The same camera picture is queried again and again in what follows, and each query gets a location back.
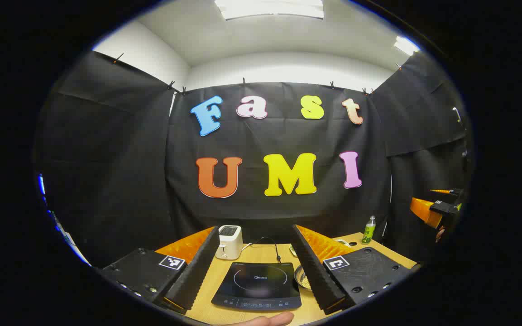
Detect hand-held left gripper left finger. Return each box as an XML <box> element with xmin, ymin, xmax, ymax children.
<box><xmin>100</xmin><ymin>225</ymin><xmax>221</xmax><ymax>314</ymax></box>

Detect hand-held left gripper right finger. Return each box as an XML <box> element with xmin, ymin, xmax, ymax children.
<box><xmin>290</xmin><ymin>224</ymin><xmax>413</xmax><ymax>316</ymax></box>

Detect stainless steel pot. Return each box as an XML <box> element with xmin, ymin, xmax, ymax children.
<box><xmin>294</xmin><ymin>265</ymin><xmax>312</xmax><ymax>291</ymax></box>

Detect black induction cooktop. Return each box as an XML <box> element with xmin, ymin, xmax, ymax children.
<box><xmin>211</xmin><ymin>261</ymin><xmax>302</xmax><ymax>312</ymax></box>

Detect white toaster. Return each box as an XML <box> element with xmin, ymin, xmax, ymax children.
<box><xmin>216</xmin><ymin>225</ymin><xmax>244</xmax><ymax>260</ymax></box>

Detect green drink bottle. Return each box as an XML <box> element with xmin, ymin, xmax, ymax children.
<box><xmin>362</xmin><ymin>216</ymin><xmax>377</xmax><ymax>245</ymax></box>

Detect dark metal stand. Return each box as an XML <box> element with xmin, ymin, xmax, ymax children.
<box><xmin>452</xmin><ymin>107</ymin><xmax>470</xmax><ymax>173</ymax></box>

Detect ceiling light panel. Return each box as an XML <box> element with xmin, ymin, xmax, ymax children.
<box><xmin>215</xmin><ymin>0</ymin><xmax>324</xmax><ymax>21</ymax></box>
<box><xmin>394</xmin><ymin>36</ymin><xmax>420</xmax><ymax>56</ymax></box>

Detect black power cable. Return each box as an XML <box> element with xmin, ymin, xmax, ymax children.
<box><xmin>242</xmin><ymin>236</ymin><xmax>283</xmax><ymax>264</ymax></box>

